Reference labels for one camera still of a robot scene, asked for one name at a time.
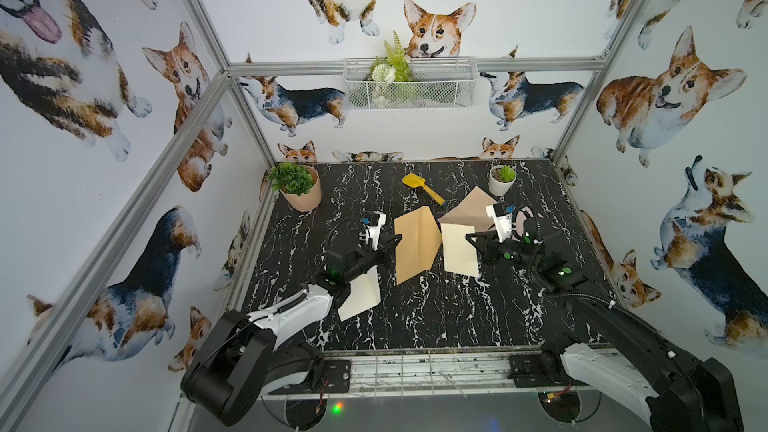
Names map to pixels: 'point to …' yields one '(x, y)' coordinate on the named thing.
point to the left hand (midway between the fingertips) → (404, 233)
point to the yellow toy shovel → (417, 181)
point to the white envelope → (364, 294)
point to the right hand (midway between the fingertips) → (466, 235)
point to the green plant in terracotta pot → (299, 185)
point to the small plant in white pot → (501, 179)
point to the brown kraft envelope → (419, 245)
